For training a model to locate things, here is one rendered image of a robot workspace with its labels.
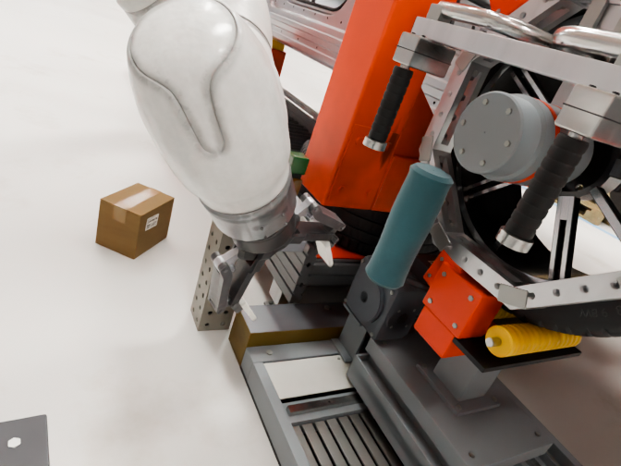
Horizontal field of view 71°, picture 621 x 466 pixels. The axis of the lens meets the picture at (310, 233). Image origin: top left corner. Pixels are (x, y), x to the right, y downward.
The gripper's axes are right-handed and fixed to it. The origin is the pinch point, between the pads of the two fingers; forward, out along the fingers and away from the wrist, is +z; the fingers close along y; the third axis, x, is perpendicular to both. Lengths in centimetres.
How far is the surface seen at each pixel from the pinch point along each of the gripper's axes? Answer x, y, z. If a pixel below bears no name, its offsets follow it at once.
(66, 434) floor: 17, -53, 38
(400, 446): -25, 4, 59
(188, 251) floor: 74, -15, 87
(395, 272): -0.2, 21.7, 26.5
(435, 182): 4.4, 34.3, 11.0
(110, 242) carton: 82, -35, 69
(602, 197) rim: -16, 54, 11
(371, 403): -13, 5, 64
